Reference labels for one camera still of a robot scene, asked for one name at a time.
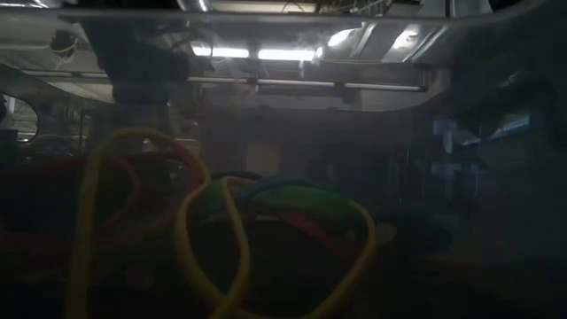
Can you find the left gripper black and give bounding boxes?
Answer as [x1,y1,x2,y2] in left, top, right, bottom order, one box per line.
[82,19,194,106]

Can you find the yellow rubber band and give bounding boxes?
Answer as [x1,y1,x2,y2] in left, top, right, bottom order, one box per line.
[66,127,212,319]
[174,175,378,319]

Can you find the blue rubber band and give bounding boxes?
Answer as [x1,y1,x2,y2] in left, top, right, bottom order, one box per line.
[212,170,320,196]

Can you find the green rubber band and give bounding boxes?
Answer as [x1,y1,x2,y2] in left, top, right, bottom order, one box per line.
[207,181,360,222]

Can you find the translucent grey plastic bin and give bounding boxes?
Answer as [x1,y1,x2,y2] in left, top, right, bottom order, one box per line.
[0,8,567,319]

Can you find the tan background panel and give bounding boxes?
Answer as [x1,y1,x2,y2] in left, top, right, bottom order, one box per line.
[245,141,283,178]

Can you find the white ceiling light panel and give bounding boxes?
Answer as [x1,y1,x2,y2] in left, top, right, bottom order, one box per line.
[389,27,447,61]
[327,26,377,54]

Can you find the grey horizontal rail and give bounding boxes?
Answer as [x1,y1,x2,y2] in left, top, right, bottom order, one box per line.
[185,74,429,93]

